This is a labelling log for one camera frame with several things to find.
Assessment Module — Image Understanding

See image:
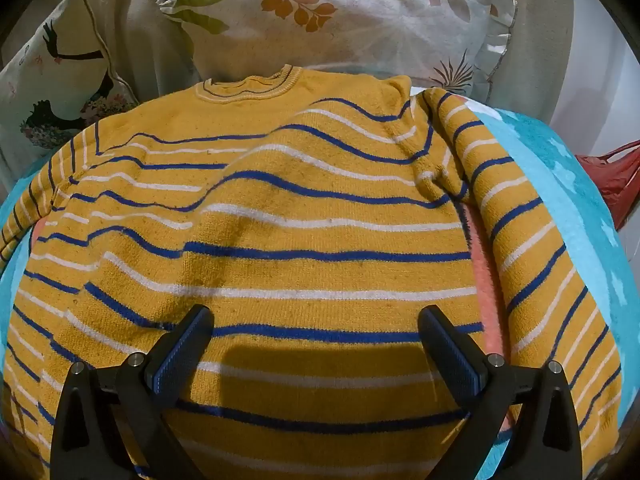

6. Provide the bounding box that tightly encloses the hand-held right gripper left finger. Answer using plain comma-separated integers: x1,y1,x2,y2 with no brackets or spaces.
50,304,216,480

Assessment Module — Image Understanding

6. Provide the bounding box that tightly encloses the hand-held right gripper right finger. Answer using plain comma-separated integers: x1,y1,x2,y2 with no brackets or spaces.
417,306,584,480

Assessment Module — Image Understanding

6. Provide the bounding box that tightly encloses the yellow striped knit sweater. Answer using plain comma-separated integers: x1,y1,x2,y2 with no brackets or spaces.
0,64,623,480

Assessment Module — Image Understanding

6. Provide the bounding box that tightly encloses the teal cartoon print blanket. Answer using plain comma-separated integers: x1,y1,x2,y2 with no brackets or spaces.
0,85,640,480

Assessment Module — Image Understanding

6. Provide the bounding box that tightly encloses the red bag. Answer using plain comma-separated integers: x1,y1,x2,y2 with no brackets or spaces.
575,141,640,231

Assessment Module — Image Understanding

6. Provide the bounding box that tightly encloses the cream bird print cushion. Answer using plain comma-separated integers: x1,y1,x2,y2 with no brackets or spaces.
0,0,142,177

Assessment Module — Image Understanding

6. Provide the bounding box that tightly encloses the white floral ruffled pillow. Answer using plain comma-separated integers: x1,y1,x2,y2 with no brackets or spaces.
157,0,518,97

